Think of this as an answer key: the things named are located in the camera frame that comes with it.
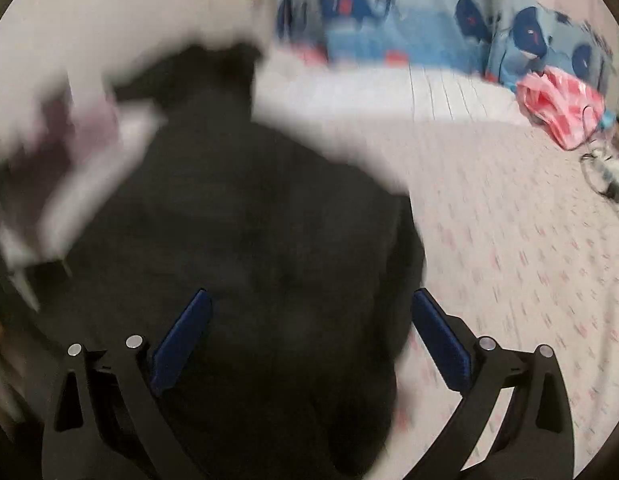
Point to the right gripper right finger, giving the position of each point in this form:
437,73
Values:
535,439

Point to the black puffer jacket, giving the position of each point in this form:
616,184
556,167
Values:
310,264

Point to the black garment pile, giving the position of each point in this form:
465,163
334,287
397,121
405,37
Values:
178,76

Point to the white striped quilt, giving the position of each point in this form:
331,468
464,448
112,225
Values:
290,87

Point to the whale print curtain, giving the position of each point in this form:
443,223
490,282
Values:
500,40

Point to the pink checkered plastic bag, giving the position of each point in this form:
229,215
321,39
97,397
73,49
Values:
569,110

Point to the white power strip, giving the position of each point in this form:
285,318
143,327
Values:
601,172

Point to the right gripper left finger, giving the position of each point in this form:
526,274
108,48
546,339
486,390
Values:
103,421

